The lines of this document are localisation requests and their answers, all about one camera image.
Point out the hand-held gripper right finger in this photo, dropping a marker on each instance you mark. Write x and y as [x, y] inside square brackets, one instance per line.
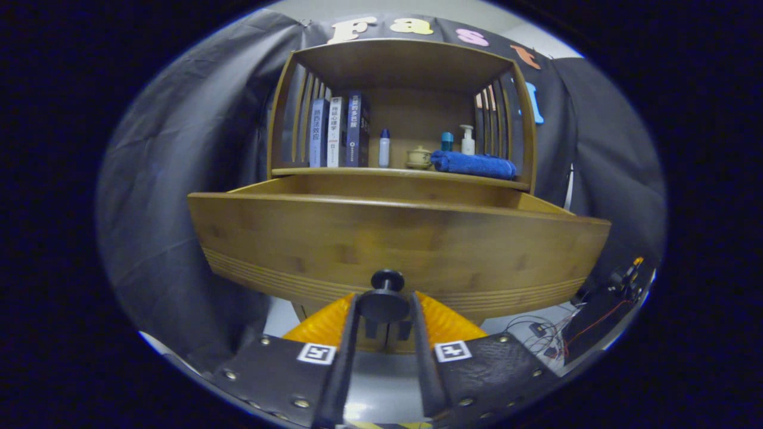
[426, 369]

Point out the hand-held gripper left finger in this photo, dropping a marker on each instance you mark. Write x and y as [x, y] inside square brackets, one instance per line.
[346, 369]

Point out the wooden drawer with black knob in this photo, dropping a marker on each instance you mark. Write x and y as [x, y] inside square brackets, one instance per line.
[387, 238]

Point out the wooden cabinet door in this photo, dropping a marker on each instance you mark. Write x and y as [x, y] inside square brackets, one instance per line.
[372, 344]
[402, 344]

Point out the wooden countertop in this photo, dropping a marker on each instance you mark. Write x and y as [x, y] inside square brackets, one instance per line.
[357, 171]

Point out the wooden cabinet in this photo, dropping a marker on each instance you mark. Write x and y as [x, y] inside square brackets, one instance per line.
[405, 65]

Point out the folded blue towel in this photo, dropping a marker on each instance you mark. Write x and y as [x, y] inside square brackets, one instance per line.
[474, 165]

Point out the beige lidded tea cup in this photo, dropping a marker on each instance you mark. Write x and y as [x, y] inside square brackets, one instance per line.
[418, 159]

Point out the black device with orange clip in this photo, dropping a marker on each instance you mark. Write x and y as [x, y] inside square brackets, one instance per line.
[623, 277]

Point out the white bottle with blue cap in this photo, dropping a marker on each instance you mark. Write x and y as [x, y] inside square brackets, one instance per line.
[384, 152]

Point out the white pump bottle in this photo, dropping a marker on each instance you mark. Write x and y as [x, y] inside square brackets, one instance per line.
[468, 145]

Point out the teal bottle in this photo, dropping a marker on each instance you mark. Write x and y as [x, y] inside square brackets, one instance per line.
[447, 142]

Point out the light blue book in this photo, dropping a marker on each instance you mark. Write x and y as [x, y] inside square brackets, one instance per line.
[318, 134]

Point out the white book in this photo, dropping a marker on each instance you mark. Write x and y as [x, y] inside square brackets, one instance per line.
[335, 131]

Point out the dark blue book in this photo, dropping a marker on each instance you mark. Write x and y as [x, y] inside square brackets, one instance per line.
[354, 128]

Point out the black backdrop cloth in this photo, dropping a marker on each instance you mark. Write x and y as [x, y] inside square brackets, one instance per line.
[179, 179]

